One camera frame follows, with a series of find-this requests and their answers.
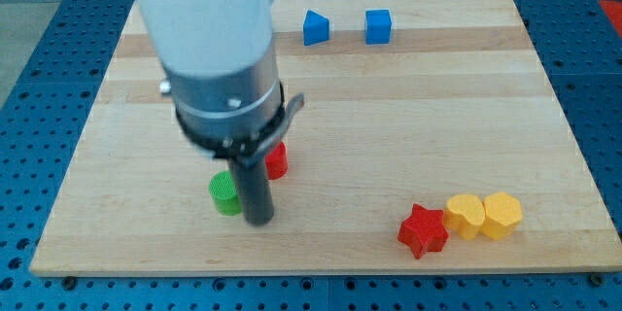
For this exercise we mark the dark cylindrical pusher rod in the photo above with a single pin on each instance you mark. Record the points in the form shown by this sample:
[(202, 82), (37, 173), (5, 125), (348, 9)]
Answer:
[(253, 191)]

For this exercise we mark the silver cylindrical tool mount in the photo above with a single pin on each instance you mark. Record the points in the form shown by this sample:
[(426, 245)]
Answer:
[(241, 115)]

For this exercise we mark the green cylinder block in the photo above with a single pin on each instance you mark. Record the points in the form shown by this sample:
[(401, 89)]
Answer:
[(224, 194)]

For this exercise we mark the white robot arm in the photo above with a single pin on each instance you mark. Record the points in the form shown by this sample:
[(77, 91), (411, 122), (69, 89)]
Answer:
[(219, 59)]

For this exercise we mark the red cylinder block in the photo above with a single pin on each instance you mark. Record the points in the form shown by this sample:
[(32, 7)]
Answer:
[(277, 162)]

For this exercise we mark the blue triangle block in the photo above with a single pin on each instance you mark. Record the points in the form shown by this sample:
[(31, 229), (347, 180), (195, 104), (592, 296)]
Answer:
[(315, 28)]

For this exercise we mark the blue cube block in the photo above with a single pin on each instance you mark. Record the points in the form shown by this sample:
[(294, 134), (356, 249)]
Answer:
[(378, 27)]

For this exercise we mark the red star block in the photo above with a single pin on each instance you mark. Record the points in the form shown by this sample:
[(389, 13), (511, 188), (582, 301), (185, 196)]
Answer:
[(423, 231)]

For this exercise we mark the wooden board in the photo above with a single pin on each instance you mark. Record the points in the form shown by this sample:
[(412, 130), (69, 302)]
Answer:
[(457, 102)]

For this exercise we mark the yellow heart block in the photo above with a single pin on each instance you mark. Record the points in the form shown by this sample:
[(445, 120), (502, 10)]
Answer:
[(465, 214)]

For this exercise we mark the yellow hexagon block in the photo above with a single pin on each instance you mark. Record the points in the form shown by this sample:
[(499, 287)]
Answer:
[(503, 213)]

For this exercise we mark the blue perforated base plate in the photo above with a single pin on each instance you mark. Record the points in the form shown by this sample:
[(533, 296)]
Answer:
[(43, 117)]

